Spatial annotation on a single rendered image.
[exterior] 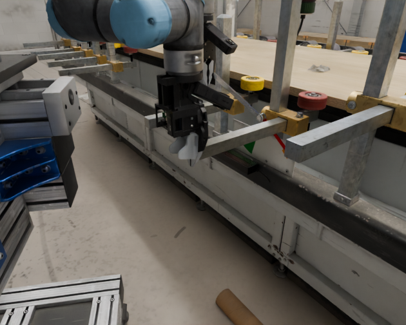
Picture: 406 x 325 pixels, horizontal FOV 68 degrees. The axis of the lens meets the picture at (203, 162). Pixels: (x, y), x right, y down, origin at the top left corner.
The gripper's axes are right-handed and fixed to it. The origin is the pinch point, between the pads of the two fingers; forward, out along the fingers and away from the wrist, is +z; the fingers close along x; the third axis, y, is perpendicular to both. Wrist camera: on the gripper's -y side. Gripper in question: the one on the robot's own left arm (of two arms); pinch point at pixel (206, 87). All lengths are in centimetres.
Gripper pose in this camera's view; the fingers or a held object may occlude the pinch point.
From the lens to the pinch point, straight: 96.4
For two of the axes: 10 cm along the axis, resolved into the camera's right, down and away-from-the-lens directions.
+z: 0.0, 8.8, 4.8
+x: -5.5, 4.0, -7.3
